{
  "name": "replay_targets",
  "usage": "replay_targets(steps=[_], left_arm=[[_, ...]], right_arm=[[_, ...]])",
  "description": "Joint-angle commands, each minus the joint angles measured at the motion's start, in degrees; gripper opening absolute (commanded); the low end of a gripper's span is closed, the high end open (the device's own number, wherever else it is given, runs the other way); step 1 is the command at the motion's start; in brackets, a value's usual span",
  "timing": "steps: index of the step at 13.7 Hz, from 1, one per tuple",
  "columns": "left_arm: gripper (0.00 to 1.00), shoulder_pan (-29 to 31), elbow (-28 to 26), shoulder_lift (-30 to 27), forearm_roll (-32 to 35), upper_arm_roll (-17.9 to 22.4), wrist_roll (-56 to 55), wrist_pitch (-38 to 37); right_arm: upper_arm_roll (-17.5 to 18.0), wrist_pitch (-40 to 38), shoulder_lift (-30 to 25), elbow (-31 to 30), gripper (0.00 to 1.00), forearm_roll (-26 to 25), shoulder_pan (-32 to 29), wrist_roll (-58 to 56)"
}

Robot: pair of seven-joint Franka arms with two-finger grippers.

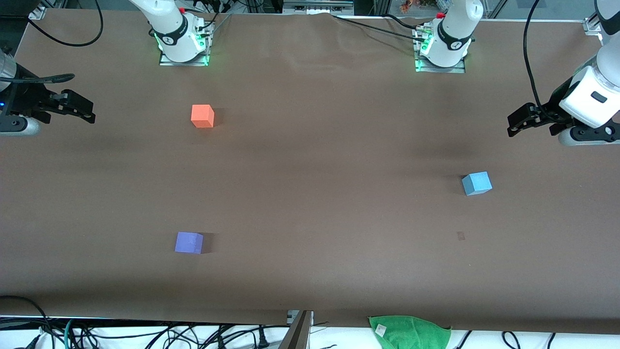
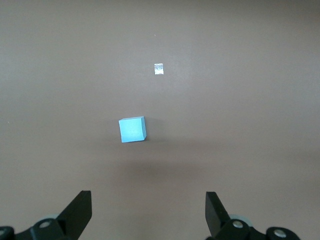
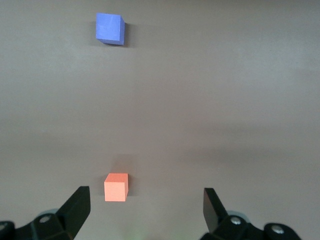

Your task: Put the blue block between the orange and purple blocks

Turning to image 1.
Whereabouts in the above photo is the long black table cable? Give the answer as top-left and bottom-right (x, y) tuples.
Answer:
(332, 14), (427, 42)

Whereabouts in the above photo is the purple foam block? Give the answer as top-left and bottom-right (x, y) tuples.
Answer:
(174, 232), (204, 254)

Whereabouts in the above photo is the green cloth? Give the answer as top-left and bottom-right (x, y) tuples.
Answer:
(368, 315), (452, 349)

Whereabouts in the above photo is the orange foam block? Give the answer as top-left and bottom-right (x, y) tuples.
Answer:
(191, 104), (215, 128)

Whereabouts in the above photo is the aluminium profile bar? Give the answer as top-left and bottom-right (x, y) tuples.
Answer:
(278, 310), (313, 349)

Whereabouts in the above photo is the short black table cable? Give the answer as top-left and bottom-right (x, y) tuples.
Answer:
(383, 13), (422, 29)

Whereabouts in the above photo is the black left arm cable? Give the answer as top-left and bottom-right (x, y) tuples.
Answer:
(523, 0), (550, 119)

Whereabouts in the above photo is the metal frame rail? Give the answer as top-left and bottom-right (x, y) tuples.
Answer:
(282, 0), (355, 15)

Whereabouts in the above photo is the black looped floor cable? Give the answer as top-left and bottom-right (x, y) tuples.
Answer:
(0, 296), (54, 349)

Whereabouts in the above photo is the blue foam block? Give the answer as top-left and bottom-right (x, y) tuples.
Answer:
(461, 171), (493, 196)

